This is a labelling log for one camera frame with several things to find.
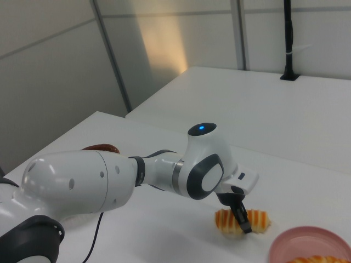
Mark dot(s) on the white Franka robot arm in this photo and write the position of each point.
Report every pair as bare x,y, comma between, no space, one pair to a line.
76,178

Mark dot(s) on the ridged striped bread roll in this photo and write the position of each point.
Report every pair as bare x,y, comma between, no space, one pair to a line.
260,219

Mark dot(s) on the brown woven basket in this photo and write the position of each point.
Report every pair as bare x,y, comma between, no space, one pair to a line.
104,148

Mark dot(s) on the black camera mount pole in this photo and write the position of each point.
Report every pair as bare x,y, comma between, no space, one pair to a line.
288,41

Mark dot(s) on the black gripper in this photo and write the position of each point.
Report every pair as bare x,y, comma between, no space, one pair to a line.
231,199

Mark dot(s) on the pink plate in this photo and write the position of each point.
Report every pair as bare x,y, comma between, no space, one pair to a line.
301,241

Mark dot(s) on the braided bread loaf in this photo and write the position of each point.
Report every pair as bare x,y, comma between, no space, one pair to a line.
315,259

